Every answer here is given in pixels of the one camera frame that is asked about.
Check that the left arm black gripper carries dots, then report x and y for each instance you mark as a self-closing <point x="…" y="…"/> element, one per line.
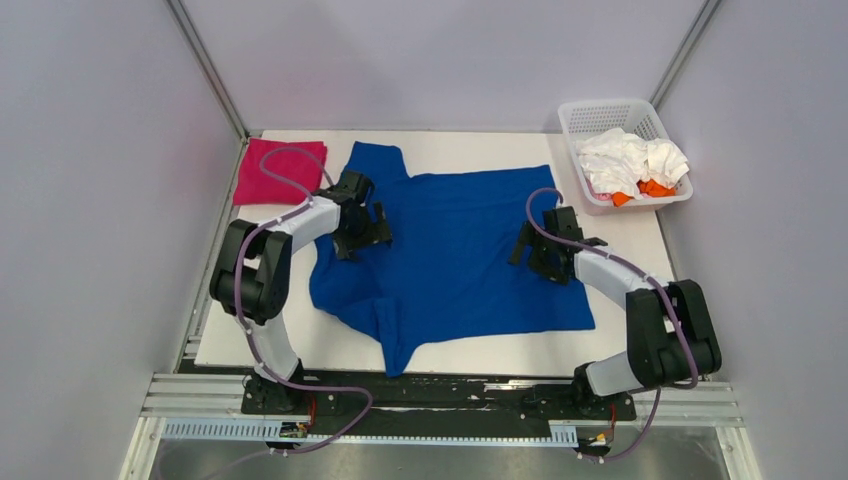
<point x="378" y="233"/>

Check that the folded pink t shirt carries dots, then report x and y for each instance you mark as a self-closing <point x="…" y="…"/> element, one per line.
<point x="265" y="161"/>

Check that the orange garment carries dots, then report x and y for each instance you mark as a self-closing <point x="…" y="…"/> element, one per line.
<point x="647" y="189"/>

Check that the right aluminium frame post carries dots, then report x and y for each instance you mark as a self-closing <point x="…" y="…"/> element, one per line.
<point x="684" y="51"/>

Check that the left aluminium frame post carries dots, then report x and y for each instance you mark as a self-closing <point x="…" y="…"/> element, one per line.
<point x="191" y="34"/>

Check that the white crumpled t shirt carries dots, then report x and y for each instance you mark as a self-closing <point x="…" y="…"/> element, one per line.
<point x="615" y="161"/>

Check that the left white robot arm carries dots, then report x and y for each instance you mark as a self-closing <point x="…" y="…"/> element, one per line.
<point x="252" y="274"/>

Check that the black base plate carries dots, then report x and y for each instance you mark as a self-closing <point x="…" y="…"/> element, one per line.
<point x="432" y="405"/>

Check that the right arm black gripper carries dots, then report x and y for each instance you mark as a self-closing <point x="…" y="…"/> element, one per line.
<point x="528" y="236"/>

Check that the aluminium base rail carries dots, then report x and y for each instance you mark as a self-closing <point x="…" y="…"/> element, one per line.
<point x="711" y="403"/>

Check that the aluminium frame post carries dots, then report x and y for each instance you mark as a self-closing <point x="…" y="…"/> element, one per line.
<point x="684" y="51"/>
<point x="191" y="34"/>

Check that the blue t shirt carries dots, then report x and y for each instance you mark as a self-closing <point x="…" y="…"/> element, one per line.
<point x="446" y="275"/>

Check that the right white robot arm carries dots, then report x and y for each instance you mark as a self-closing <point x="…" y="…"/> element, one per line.
<point x="670" y="337"/>

